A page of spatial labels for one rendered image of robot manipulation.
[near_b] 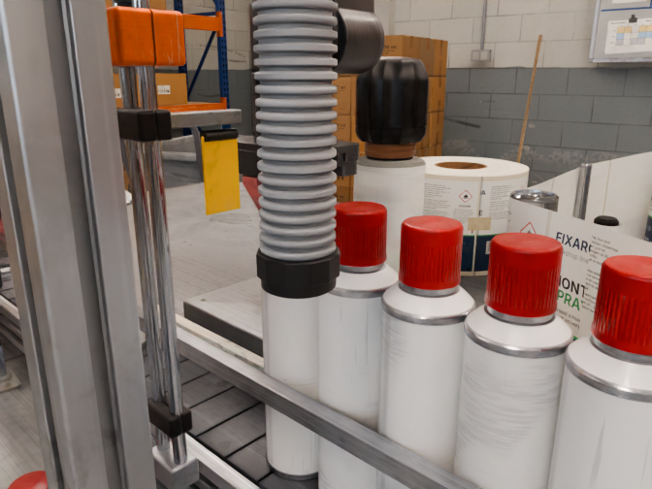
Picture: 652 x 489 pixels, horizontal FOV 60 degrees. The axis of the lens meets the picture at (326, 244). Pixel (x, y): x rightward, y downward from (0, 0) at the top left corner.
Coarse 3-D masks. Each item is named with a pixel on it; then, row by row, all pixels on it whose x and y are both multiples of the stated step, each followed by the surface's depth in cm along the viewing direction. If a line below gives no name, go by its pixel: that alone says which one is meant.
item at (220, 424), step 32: (0, 256) 90; (192, 384) 53; (224, 384) 53; (192, 416) 48; (224, 416) 48; (256, 416) 48; (224, 448) 44; (256, 448) 44; (256, 480) 41; (288, 480) 41
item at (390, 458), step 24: (0, 240) 71; (192, 336) 45; (192, 360) 43; (216, 360) 41; (240, 360) 41; (240, 384) 40; (264, 384) 38; (288, 408) 36; (312, 408) 35; (336, 432) 33; (360, 432) 33; (360, 456) 32; (384, 456) 31; (408, 456) 31; (408, 480) 30; (432, 480) 29; (456, 480) 29
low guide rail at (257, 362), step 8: (176, 320) 59; (184, 320) 59; (184, 328) 57; (192, 328) 57; (200, 328) 57; (200, 336) 56; (208, 336) 55; (216, 336) 55; (216, 344) 54; (224, 344) 53; (232, 344) 53; (232, 352) 52; (240, 352) 52; (248, 352) 52; (248, 360) 51; (256, 360) 51; (256, 368) 50
